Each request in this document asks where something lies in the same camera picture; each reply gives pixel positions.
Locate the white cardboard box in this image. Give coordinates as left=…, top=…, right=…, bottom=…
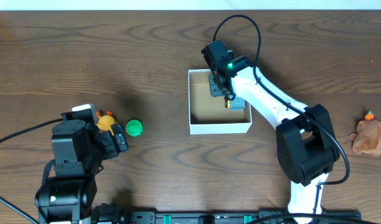
left=188, top=69, right=253, bottom=135

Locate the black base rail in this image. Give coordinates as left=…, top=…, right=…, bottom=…
left=87, top=203, right=362, bottom=224

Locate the brown plush bear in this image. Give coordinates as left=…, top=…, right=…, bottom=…
left=350, top=111, right=381, bottom=156

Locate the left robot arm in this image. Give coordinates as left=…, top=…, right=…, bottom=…
left=35, top=119, right=128, bottom=223

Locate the right black cable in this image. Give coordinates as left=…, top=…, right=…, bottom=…
left=212, top=14, right=351, bottom=215

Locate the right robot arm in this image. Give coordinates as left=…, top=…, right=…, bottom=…
left=201, top=40, right=341, bottom=214

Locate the yellow grey toy truck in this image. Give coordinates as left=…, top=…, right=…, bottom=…
left=224, top=96, right=245, bottom=111

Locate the orange toy duck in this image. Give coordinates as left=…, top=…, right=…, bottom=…
left=96, top=111, right=116, bottom=134

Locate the left black cable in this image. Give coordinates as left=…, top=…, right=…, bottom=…
left=0, top=117, right=64, bottom=149

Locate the green ridged ball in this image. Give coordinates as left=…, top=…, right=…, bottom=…
left=125, top=119, right=143, bottom=137

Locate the black cable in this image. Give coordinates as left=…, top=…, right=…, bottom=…
left=212, top=14, right=351, bottom=215
left=0, top=117, right=64, bottom=149

